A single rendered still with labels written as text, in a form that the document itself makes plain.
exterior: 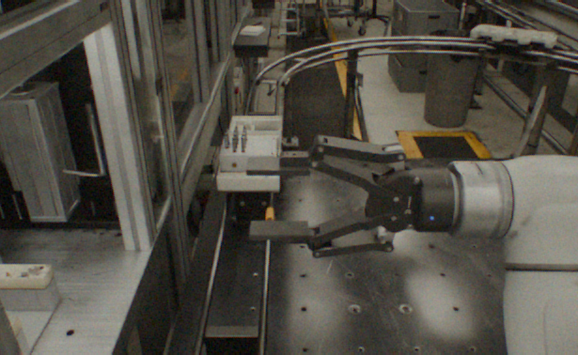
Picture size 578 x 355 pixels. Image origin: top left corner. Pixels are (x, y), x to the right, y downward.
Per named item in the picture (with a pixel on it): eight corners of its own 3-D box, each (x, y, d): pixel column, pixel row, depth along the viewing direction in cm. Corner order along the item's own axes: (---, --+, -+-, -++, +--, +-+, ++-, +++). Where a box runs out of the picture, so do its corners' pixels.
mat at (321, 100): (391, 206, 266) (391, 203, 265) (280, 206, 266) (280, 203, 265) (325, 3, 775) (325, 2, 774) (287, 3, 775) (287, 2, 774)
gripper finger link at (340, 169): (397, 207, 56) (403, 196, 55) (306, 169, 54) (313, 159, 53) (391, 189, 60) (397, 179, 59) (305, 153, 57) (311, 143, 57)
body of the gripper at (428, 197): (433, 212, 63) (360, 212, 63) (444, 152, 59) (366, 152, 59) (449, 249, 57) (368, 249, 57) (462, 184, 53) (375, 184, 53)
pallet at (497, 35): (467, 49, 242) (471, 28, 237) (475, 43, 252) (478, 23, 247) (548, 61, 225) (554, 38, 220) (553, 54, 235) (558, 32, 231)
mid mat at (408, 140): (532, 209, 262) (533, 208, 262) (429, 209, 262) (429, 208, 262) (473, 131, 349) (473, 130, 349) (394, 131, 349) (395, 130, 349)
